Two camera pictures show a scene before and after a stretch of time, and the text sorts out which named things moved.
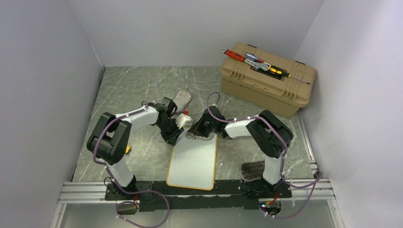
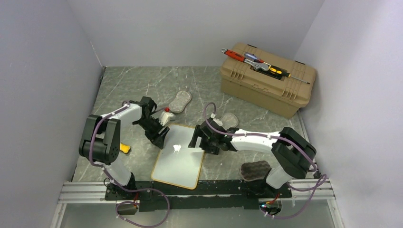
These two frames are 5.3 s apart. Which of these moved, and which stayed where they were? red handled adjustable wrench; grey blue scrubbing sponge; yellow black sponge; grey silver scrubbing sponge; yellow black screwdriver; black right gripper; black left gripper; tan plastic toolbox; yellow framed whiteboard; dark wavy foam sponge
Moved: grey blue scrubbing sponge; black right gripper; yellow framed whiteboard; black left gripper
Stayed: grey silver scrubbing sponge; tan plastic toolbox; yellow black screwdriver; dark wavy foam sponge; yellow black sponge; red handled adjustable wrench
